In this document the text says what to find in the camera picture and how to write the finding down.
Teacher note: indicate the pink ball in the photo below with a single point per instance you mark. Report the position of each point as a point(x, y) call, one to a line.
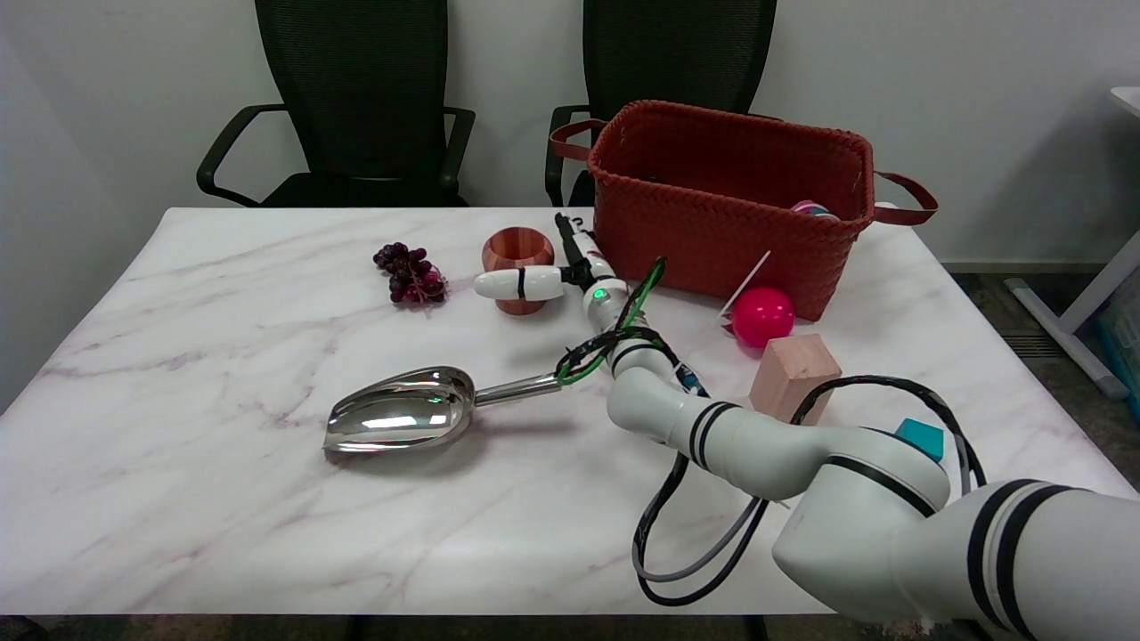
point(763, 316)

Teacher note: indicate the light wooden block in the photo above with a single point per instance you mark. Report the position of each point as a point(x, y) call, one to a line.
point(793, 374)

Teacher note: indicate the dark purple grape bunch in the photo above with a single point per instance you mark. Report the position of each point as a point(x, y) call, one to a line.
point(411, 274)

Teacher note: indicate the black mesh office chair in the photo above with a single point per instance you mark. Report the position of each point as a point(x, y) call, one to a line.
point(356, 98)
point(677, 53)

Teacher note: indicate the red woven basket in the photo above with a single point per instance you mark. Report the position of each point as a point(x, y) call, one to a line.
point(712, 214)

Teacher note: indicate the white desk frame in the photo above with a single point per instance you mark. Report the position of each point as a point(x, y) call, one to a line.
point(1082, 303)

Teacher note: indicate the pink and teal toy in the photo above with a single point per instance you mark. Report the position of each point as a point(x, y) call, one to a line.
point(812, 210)

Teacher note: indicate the shiny metal scoop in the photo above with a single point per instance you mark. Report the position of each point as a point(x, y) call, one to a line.
point(401, 417)

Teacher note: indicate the teal cube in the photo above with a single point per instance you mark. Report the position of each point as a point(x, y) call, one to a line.
point(922, 436)

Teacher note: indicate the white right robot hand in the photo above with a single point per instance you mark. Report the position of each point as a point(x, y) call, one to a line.
point(527, 283)

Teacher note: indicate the blue storage box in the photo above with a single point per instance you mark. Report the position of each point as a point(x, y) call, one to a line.
point(1124, 338)

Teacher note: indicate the wooden mortar cup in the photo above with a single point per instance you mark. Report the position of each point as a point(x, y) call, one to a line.
point(515, 251)

